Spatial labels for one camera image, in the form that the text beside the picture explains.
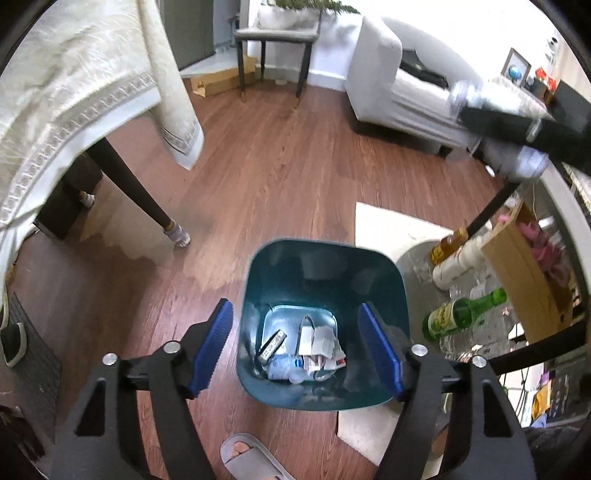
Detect white sofa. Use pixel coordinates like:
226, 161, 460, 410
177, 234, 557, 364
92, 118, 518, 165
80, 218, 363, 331
345, 16, 486, 156

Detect clear plastic bottle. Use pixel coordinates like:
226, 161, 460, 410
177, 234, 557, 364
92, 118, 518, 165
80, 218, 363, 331
267, 355, 308, 384

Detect red desk decoration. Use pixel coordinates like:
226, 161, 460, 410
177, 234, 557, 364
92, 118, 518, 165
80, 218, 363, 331
534, 68, 558, 92

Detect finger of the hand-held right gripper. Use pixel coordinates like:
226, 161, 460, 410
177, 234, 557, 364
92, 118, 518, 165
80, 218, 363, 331
460, 104, 542, 142

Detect white bottle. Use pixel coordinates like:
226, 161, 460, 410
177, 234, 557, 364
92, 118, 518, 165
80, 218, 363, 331
433, 237, 486, 292

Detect potted plant in white pot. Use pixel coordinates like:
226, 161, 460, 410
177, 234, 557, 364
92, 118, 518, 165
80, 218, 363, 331
295, 0, 362, 19
257, 0, 302, 29

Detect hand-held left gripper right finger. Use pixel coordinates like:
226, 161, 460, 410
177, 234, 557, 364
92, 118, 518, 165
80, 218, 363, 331
358, 302, 539, 480

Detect thin black table leg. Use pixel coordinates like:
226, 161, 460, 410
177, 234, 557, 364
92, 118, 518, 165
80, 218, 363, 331
484, 318, 591, 376
465, 182, 521, 239

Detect picture frame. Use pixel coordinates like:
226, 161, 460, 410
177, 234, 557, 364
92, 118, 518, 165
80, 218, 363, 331
501, 47, 532, 86

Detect dark grey doormat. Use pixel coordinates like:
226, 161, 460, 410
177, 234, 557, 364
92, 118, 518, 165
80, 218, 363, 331
0, 291, 62, 441

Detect small white carton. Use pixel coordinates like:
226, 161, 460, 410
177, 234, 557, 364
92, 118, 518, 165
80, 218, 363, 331
297, 315, 317, 356

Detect grey slipper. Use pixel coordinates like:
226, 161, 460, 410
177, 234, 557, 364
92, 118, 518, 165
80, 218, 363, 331
220, 432, 290, 480

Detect crumpled printed paper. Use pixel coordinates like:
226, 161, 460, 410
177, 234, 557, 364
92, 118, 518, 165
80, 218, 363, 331
314, 325, 347, 371

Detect white slipper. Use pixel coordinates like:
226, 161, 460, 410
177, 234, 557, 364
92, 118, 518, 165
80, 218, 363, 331
0, 322, 27, 368

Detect black monitor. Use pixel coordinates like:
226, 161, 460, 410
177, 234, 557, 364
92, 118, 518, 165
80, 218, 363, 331
551, 79, 591, 136

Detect teal trash bin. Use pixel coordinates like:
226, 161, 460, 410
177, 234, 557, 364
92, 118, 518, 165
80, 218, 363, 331
236, 238, 412, 412

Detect grey side table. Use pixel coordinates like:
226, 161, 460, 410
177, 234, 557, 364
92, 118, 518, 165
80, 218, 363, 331
233, 13, 322, 103

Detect open brown cardboard box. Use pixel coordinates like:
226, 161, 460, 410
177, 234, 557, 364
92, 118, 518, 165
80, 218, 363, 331
479, 200, 574, 345

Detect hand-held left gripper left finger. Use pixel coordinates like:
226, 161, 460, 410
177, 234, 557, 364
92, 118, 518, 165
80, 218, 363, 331
46, 298, 232, 480

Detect amber glass bottle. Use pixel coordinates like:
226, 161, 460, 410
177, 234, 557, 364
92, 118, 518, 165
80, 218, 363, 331
431, 228, 468, 267

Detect dark brown stool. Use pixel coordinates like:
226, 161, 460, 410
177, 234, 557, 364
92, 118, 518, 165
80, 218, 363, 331
34, 151, 103, 241

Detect cream patterned tablecloth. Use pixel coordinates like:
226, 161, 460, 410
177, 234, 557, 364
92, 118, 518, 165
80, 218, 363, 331
0, 0, 206, 301

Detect pink fabric flowers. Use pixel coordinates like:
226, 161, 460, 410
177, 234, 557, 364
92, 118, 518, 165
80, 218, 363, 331
516, 220, 574, 288

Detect grey door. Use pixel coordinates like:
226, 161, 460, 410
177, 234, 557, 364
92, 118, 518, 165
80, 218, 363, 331
161, 0, 216, 71

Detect orange bag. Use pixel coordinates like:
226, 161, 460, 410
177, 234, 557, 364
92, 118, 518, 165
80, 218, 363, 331
530, 382, 553, 422

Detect cream floor mat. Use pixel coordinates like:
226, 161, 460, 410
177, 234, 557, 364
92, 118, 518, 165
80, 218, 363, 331
335, 201, 456, 463

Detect flat cardboard box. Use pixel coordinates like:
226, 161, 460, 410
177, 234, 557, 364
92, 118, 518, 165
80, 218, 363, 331
190, 56, 257, 98

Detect dark wooden table leg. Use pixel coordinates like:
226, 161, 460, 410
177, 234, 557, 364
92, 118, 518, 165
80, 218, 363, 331
64, 173, 97, 208
85, 137, 193, 248

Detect green glass bottle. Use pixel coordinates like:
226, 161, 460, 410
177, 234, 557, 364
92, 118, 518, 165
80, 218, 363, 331
422, 287, 508, 343

